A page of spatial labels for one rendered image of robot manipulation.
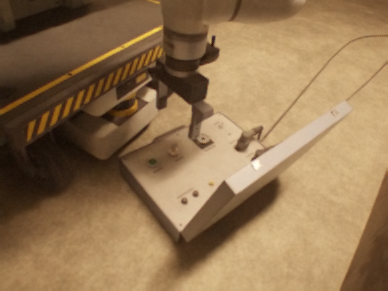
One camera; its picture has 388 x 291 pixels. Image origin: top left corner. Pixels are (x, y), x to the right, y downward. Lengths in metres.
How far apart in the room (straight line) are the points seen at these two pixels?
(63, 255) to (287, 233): 0.54
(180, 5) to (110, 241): 0.53
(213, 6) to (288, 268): 0.59
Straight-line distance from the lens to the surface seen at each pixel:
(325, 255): 0.81
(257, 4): 0.57
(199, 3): 0.53
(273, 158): 0.48
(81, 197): 0.80
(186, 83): 0.59
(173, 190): 0.72
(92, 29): 0.82
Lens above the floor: 0.64
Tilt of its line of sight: 43 degrees down
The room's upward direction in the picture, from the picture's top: 9 degrees clockwise
